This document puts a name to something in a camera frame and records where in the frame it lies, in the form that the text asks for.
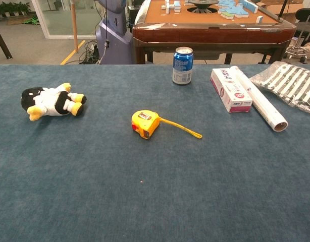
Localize potted green plants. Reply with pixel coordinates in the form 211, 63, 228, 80
0, 2, 31, 18

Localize purple robot base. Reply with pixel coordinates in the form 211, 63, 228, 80
95, 0, 133, 65

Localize clear plastic cover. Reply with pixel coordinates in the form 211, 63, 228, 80
134, 0, 152, 25

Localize brown mahjong table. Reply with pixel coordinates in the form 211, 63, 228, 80
132, 0, 297, 65

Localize green fabric item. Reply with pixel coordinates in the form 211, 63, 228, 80
22, 16, 41, 26

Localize yellow tape measure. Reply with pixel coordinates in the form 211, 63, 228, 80
131, 109, 203, 140

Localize blue mahjong tile pile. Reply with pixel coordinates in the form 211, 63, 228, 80
217, 0, 259, 20

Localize blue drink can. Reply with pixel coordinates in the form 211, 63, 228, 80
172, 46, 194, 85

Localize glass partition white frame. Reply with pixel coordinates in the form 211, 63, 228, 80
31, 0, 105, 40

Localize wooden pole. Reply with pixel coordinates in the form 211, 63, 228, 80
70, 0, 79, 53

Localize penguin plush toy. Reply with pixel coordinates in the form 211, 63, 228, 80
20, 82, 87, 122

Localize black floor cables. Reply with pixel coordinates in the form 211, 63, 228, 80
78, 39, 100, 65

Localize black office chair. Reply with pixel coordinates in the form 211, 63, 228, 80
285, 8, 310, 64

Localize pink white toothpaste box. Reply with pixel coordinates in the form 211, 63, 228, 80
210, 67, 253, 113

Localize stacked mahjong tile cluster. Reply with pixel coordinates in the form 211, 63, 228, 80
161, 0, 182, 14

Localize striped cloth in plastic bag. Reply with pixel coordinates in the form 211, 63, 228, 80
249, 61, 310, 116

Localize dark table leg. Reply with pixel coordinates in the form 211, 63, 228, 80
0, 22, 13, 60

